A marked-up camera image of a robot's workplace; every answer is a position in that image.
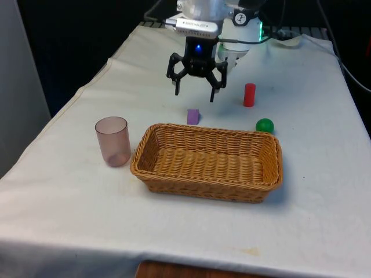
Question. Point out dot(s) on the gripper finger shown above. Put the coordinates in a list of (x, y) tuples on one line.
[(221, 75), (174, 65)]

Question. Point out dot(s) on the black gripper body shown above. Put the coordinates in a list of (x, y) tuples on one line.
[(200, 58)]

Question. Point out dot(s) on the purple triangular block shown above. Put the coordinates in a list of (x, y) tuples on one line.
[(192, 117)]

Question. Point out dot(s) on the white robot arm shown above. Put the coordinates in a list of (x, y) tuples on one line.
[(240, 27)]

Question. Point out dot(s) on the red cylinder block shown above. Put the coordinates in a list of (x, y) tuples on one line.
[(249, 95)]

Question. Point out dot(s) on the wicker basket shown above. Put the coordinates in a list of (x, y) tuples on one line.
[(208, 162)]

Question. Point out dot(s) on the green ball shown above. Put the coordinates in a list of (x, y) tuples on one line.
[(264, 126)]

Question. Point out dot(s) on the see-through pink cup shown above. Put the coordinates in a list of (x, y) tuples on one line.
[(113, 142)]

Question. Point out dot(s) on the pale grey locker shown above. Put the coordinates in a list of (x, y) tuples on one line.
[(20, 87)]

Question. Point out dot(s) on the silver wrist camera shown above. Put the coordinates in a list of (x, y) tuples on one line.
[(194, 27)]

